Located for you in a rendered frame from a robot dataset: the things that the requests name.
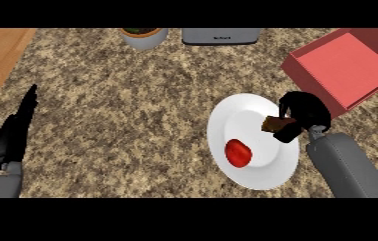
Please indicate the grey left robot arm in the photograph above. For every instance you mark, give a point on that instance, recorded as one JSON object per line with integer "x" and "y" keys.
{"x": 9, "y": 181}

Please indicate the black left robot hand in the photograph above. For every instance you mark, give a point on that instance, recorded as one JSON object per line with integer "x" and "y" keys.
{"x": 20, "y": 128}

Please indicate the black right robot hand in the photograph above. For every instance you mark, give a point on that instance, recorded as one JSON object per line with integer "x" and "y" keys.
{"x": 308, "y": 110}

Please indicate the grey plant pot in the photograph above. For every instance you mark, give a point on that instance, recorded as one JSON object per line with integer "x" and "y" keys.
{"x": 144, "y": 38}

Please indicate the brown sweet potato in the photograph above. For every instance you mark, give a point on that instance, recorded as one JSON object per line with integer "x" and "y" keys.
{"x": 275, "y": 124}

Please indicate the red cardboard box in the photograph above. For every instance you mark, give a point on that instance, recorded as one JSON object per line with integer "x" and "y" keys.
{"x": 334, "y": 68}

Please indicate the pale wood surface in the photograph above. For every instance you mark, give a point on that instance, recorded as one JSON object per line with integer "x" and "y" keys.
{"x": 12, "y": 50}

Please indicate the white round plate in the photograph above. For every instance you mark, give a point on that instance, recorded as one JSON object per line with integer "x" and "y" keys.
{"x": 246, "y": 141}

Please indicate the grey appliance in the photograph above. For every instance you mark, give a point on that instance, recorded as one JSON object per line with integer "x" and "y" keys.
{"x": 222, "y": 36}

